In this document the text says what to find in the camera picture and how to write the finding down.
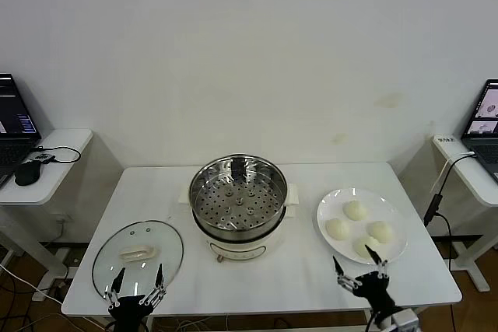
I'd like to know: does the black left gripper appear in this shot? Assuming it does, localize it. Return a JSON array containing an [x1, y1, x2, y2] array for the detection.
[[103, 263, 169, 332]]

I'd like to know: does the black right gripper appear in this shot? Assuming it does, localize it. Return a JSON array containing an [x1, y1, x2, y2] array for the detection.
[[332, 244, 398, 316]]

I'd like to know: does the white steamed baozi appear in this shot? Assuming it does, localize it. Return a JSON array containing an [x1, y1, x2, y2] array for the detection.
[[366, 221, 396, 246], [342, 200, 370, 222], [352, 235, 381, 260], [324, 218, 352, 240]]

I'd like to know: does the glass pot lid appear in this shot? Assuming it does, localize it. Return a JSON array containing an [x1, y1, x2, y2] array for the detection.
[[92, 219, 184, 305]]

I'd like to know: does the stainless steel steamer basket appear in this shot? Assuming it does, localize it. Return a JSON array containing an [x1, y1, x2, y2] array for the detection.
[[177, 155, 300, 234]]

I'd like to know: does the white round plate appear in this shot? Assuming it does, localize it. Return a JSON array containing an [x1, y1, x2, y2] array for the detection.
[[316, 187, 409, 265]]

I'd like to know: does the cream electric cooker base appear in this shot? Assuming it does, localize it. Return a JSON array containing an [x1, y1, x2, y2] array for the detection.
[[192, 205, 297, 263]]

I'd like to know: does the white side table with strip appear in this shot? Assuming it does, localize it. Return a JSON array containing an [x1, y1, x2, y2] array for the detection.
[[430, 133, 498, 292]]

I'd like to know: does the white side table with mouse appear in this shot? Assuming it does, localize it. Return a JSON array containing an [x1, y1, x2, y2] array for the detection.
[[0, 128, 94, 302]]

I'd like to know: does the black computer mouse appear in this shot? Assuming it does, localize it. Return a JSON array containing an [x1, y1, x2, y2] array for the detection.
[[14, 160, 42, 187]]

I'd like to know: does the black laptop beside power strip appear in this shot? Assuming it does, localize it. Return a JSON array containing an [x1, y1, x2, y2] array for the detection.
[[460, 78, 498, 185]]

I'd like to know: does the black laptop beside mouse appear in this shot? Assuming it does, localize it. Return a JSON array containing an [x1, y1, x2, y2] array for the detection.
[[0, 73, 43, 189]]

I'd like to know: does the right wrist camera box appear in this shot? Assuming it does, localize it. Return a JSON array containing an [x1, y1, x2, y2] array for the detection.
[[392, 307, 420, 332]]

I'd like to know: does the black adapter cable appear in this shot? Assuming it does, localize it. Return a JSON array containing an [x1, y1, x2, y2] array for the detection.
[[423, 151, 478, 271]]

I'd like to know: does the white thin cable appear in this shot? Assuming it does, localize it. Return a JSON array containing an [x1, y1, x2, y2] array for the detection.
[[434, 149, 475, 195]]

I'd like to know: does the black usb hub cable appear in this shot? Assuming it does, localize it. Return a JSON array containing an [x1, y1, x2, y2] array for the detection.
[[30, 145, 82, 166]]

